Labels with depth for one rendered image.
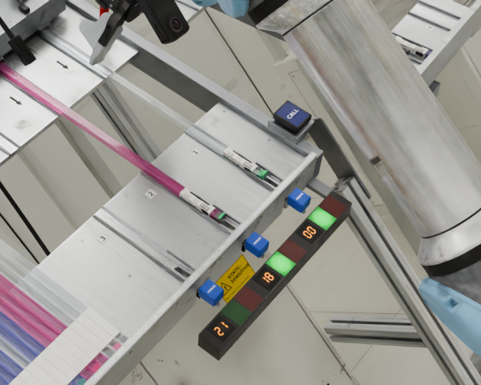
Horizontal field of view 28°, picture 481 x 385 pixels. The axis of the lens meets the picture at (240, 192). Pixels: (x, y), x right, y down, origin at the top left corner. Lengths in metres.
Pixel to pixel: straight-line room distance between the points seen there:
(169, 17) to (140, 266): 0.37
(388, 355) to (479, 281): 1.50
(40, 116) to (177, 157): 0.24
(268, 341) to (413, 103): 1.06
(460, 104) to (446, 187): 1.55
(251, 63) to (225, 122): 2.41
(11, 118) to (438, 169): 0.90
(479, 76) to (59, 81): 1.11
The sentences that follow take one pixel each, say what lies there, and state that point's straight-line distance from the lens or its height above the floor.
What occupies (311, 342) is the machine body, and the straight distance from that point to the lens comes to 1.95.
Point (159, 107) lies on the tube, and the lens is 1.60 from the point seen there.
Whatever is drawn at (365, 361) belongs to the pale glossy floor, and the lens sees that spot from 2.42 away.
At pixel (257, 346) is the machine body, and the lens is 1.87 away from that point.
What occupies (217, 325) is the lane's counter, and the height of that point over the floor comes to 0.66.
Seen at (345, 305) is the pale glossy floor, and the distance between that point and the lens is 2.70.
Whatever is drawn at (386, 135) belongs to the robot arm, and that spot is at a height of 0.92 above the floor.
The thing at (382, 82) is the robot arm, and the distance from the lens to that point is 0.88.
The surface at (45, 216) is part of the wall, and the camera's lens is 3.45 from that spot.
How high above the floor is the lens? 1.21
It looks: 18 degrees down
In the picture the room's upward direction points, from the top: 34 degrees counter-clockwise
